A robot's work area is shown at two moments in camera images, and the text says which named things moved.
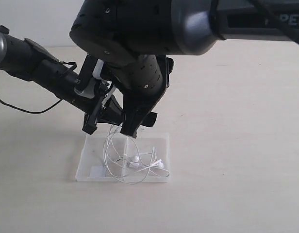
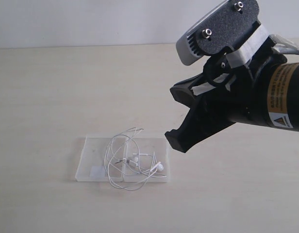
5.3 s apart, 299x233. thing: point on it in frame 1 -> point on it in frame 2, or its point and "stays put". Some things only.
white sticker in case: [97, 171] stays put
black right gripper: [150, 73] -> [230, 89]
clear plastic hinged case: [116, 157] stays put
